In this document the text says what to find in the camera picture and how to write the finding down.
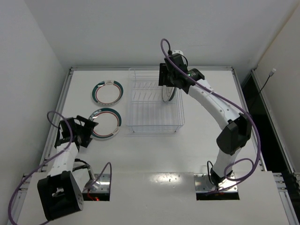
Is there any green red rimmed plate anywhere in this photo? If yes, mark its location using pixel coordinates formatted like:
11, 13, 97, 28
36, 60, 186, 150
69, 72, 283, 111
91, 80, 124, 106
89, 108, 122, 141

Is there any dark green patterned plate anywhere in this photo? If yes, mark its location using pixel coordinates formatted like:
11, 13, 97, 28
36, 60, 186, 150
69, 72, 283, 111
169, 88, 176, 101

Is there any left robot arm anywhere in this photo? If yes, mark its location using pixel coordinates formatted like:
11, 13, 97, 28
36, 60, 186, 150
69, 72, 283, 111
37, 115, 98, 221

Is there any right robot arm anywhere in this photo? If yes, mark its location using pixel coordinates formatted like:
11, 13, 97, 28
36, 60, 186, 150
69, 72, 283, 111
159, 50, 252, 188

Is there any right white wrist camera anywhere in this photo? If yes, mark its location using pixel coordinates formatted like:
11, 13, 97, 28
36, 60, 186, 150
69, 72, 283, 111
172, 50, 183, 55

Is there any white wire dish rack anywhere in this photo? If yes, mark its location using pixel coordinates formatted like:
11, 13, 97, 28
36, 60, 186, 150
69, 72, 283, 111
126, 67, 185, 134

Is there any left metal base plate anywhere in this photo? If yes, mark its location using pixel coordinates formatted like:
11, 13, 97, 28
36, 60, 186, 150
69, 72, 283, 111
82, 173, 111, 194

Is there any metal base plate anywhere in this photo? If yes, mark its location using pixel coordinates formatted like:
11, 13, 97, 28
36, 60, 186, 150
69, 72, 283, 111
194, 173, 238, 193
82, 173, 111, 194

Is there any black wall cable with plug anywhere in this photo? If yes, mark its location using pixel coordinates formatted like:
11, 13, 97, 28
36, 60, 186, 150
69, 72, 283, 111
259, 68, 277, 94

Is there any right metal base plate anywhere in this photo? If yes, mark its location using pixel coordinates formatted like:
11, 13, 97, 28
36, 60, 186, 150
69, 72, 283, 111
194, 173, 238, 193

